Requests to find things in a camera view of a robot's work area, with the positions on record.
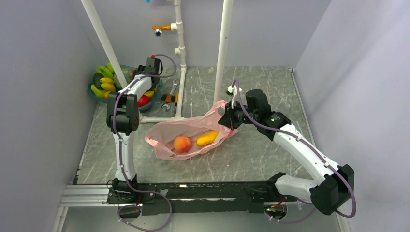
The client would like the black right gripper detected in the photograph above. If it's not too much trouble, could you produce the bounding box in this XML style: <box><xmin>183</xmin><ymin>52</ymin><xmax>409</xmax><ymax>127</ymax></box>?
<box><xmin>219</xmin><ymin>99</ymin><xmax>259</xmax><ymax>130</ymax></box>

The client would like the yellow corn cob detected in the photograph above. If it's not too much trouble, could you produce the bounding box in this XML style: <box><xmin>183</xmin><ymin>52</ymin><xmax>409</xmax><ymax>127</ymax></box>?
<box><xmin>196</xmin><ymin>131</ymin><xmax>219</xmax><ymax>147</ymax></box>

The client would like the peach fake fruit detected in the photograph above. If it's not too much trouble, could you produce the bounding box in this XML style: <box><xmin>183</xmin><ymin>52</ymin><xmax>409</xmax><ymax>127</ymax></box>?
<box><xmin>174</xmin><ymin>136</ymin><xmax>192</xmax><ymax>153</ymax></box>

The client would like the pink peach-print plastic bag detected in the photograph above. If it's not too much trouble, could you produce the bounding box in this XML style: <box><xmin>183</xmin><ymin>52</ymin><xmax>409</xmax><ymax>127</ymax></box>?
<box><xmin>145</xmin><ymin>100</ymin><xmax>237</xmax><ymax>161</ymax></box>

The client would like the dark green avocado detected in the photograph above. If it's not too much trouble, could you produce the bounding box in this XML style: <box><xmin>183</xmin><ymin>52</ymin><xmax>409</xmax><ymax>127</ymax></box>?
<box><xmin>92</xmin><ymin>72</ymin><xmax>104</xmax><ymax>89</ymax></box>

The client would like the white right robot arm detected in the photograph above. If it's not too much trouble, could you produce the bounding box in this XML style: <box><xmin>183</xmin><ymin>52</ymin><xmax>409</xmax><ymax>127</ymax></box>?
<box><xmin>219</xmin><ymin>87</ymin><xmax>357</xmax><ymax>218</ymax></box>

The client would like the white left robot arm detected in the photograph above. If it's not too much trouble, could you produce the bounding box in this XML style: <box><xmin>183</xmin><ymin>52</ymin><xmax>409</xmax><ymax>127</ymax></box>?
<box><xmin>106</xmin><ymin>56</ymin><xmax>162</xmax><ymax>203</ymax></box>

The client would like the green melon fake fruit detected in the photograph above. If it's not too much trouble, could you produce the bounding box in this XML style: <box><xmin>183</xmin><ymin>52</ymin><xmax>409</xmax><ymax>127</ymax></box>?
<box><xmin>114</xmin><ymin>69</ymin><xmax>133</xmax><ymax>89</ymax></box>

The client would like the silver wrench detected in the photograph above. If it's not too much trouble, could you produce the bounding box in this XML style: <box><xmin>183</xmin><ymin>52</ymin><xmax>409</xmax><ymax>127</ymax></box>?
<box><xmin>161</xmin><ymin>79</ymin><xmax>179</xmax><ymax>112</ymax></box>

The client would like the yellow banana in basket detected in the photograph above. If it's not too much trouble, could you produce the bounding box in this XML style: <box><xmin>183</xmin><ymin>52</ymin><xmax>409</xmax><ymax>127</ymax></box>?
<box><xmin>144</xmin><ymin>90</ymin><xmax>156</xmax><ymax>98</ymax></box>

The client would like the white pvc pipe assembly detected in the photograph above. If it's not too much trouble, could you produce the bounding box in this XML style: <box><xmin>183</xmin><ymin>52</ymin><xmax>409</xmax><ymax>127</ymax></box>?
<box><xmin>139</xmin><ymin>0</ymin><xmax>188</xmax><ymax>124</ymax></box>

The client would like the orange faucet valve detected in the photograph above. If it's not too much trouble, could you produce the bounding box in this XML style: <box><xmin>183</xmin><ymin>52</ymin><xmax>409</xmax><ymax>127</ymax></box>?
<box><xmin>152</xmin><ymin>25</ymin><xmax>172</xmax><ymax>37</ymax></box>

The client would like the yellow banana bunch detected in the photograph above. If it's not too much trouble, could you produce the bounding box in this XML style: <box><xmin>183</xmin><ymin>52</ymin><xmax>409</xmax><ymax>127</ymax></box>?
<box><xmin>90</xmin><ymin>77</ymin><xmax>117</xmax><ymax>100</ymax></box>

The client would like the green banana bunch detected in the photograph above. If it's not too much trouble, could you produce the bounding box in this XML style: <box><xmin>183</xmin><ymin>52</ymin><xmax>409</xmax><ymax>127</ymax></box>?
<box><xmin>96</xmin><ymin>62</ymin><xmax>115</xmax><ymax>80</ymax></box>

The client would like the teal fruit basket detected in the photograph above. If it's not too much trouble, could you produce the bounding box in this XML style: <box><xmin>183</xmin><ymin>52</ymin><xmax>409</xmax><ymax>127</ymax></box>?
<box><xmin>87</xmin><ymin>63</ymin><xmax>163</xmax><ymax>112</ymax></box>

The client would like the white left slanted pole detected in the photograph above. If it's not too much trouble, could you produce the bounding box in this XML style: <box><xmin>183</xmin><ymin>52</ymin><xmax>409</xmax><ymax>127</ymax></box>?
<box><xmin>81</xmin><ymin>0</ymin><xmax>128</xmax><ymax>87</ymax></box>

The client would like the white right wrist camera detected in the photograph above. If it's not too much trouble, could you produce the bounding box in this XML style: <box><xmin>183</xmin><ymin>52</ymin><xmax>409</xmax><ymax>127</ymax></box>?
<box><xmin>226</xmin><ymin>86</ymin><xmax>242</xmax><ymax>109</ymax></box>

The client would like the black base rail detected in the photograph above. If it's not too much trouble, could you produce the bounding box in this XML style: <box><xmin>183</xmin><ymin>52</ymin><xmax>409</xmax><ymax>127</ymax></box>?
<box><xmin>106</xmin><ymin>181</ymin><xmax>296</xmax><ymax>216</ymax></box>

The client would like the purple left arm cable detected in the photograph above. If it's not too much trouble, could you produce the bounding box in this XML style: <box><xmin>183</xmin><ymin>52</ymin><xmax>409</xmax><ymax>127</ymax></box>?
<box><xmin>112</xmin><ymin>54</ymin><xmax>177</xmax><ymax>232</ymax></box>

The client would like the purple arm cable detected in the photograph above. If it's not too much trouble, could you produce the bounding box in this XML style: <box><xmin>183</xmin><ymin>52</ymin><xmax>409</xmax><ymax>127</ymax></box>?
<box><xmin>231</xmin><ymin>78</ymin><xmax>357</xmax><ymax>219</ymax></box>
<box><xmin>112</xmin><ymin>54</ymin><xmax>177</xmax><ymax>232</ymax></box>

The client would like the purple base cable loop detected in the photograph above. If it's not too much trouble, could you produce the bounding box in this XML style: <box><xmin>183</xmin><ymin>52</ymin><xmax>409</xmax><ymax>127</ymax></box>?
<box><xmin>117</xmin><ymin>204</ymin><xmax>174</xmax><ymax>232</ymax></box>

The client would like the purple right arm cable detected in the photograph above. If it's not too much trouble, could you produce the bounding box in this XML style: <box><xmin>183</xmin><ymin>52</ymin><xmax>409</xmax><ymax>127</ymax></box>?
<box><xmin>231</xmin><ymin>78</ymin><xmax>357</xmax><ymax>219</ymax></box>

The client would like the aluminium frame rail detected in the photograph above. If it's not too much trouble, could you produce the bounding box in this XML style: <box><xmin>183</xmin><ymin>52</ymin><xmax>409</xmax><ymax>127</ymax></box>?
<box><xmin>59</xmin><ymin>185</ymin><xmax>109</xmax><ymax>207</ymax></box>

